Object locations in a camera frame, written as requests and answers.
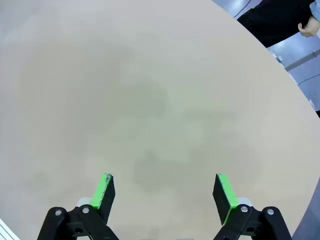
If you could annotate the person in blue cardigan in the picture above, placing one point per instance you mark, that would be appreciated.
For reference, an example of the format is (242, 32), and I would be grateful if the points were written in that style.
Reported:
(270, 22)

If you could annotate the white floor bar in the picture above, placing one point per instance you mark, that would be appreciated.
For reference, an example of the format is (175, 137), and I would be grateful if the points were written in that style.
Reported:
(302, 60)

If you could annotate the white ribbed platform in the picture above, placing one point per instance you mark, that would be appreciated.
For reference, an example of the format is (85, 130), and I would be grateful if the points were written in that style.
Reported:
(6, 232)

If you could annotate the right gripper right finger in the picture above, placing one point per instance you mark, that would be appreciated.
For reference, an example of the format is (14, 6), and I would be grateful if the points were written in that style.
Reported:
(225, 200)

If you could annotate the person's left forearm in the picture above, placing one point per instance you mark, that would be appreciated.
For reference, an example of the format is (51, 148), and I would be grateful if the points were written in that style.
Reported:
(315, 8)

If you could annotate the person's left hand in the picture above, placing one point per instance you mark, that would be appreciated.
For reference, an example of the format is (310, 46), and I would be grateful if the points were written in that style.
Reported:
(309, 27)

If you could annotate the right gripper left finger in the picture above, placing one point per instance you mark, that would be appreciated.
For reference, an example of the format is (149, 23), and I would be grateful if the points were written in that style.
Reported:
(100, 200)

